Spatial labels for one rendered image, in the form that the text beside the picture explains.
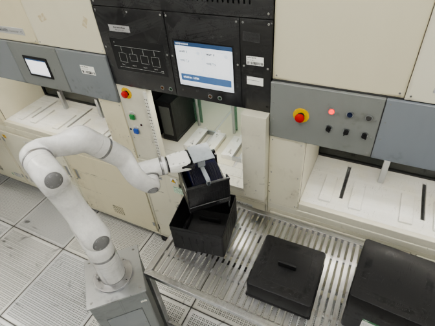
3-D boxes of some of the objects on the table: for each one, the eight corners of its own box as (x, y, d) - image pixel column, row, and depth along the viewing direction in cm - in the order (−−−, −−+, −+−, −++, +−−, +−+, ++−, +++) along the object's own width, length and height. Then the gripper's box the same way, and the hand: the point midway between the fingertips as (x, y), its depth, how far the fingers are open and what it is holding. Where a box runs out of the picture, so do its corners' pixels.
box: (338, 324, 142) (348, 294, 126) (354, 270, 160) (366, 237, 144) (413, 359, 130) (436, 332, 114) (422, 296, 148) (443, 264, 132)
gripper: (167, 170, 144) (208, 159, 148) (160, 148, 156) (198, 138, 160) (170, 182, 149) (210, 171, 153) (162, 160, 161) (199, 151, 165)
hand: (199, 156), depth 156 cm, fingers closed on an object, 3 cm apart
